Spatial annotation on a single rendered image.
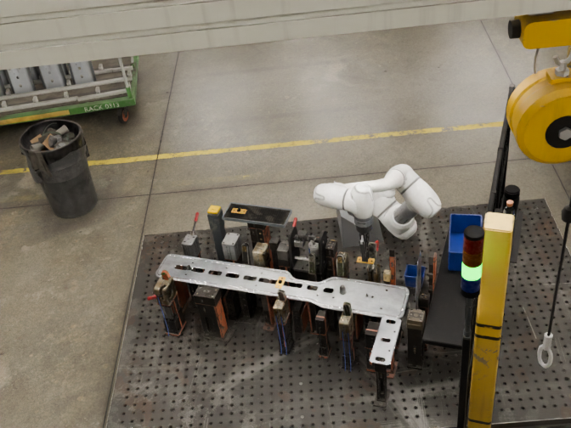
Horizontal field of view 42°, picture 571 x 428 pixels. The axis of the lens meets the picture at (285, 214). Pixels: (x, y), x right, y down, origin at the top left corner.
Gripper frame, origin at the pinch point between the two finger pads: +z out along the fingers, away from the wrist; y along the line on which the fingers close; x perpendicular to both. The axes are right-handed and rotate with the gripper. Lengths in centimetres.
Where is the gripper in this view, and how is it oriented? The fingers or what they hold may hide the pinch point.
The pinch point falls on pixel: (365, 254)
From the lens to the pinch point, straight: 367.2
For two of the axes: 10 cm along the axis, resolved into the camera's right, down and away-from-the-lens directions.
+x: 9.5, 1.2, -3.0
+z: 1.0, 7.7, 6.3
